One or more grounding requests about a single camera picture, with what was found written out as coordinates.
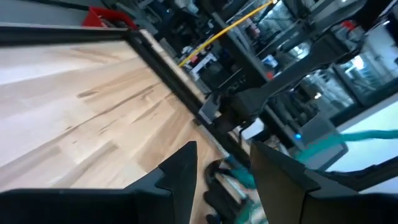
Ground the teal cord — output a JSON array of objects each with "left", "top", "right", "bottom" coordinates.
[{"left": 226, "top": 129, "right": 398, "bottom": 224}]

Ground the red plastic bin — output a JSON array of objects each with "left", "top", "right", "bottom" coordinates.
[{"left": 81, "top": 6, "right": 138, "bottom": 30}]

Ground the white metal bracket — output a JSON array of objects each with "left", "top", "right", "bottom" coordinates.
[{"left": 198, "top": 92, "right": 222, "bottom": 126}]

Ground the gray metal shelf rack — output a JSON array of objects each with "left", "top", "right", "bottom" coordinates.
[{"left": 279, "top": 0, "right": 398, "bottom": 108}]

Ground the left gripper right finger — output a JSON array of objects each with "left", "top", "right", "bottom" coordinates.
[{"left": 250, "top": 141, "right": 398, "bottom": 224}]

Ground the black plastic spool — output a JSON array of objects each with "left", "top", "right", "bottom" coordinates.
[{"left": 203, "top": 158, "right": 249, "bottom": 224}]

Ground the yellow hanging power cord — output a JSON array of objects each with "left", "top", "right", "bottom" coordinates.
[{"left": 178, "top": 0, "right": 278, "bottom": 68}]

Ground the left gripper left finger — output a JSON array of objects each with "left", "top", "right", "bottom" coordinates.
[{"left": 0, "top": 141, "right": 198, "bottom": 224}]

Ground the black table frame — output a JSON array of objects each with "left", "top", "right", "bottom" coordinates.
[{"left": 0, "top": 23, "right": 252, "bottom": 162}]

